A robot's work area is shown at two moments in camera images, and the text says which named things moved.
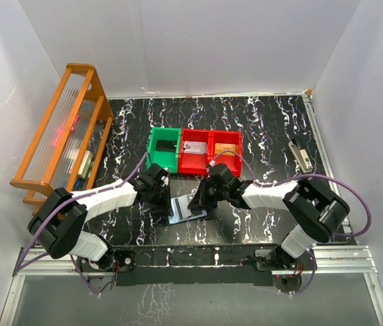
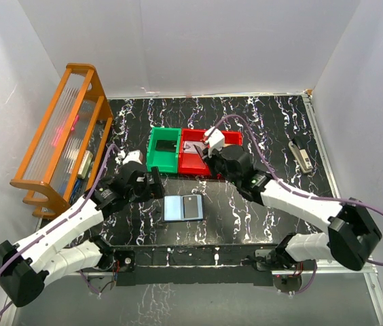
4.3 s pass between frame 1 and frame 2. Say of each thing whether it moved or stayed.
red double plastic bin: stayed
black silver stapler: stayed
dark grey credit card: stayed
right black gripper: moved
